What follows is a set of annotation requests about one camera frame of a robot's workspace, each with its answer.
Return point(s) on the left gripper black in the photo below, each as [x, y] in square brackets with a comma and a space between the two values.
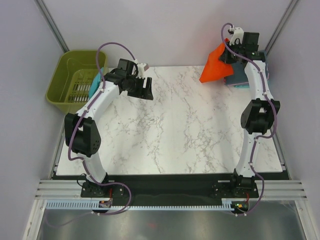
[145, 93]

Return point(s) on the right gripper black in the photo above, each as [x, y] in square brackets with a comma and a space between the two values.
[225, 57]

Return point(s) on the orange t shirt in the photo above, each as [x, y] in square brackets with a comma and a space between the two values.
[214, 68]

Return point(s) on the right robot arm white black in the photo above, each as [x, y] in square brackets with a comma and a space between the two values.
[259, 118]

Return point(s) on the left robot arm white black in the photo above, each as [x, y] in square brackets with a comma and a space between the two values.
[82, 135]

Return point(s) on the folded dark teal t shirt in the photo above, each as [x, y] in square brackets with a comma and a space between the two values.
[237, 73]

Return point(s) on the teal t shirt in basket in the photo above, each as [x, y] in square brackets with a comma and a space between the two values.
[94, 85]

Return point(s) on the olive green plastic basket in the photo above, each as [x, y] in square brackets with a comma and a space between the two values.
[69, 88]

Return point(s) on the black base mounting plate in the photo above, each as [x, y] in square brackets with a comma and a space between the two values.
[170, 188]

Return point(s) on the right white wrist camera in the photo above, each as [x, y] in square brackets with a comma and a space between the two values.
[237, 34]

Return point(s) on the right aluminium corner post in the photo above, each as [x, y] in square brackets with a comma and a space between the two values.
[281, 25]

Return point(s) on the aluminium corner post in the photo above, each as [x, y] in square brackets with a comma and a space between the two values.
[44, 10]
[281, 25]

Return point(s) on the light blue slotted cable duct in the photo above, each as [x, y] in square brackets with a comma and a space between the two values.
[224, 204]

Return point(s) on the aluminium frame rail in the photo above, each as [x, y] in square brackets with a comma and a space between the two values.
[58, 190]

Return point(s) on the left aluminium corner post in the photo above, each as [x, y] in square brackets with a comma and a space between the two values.
[44, 10]

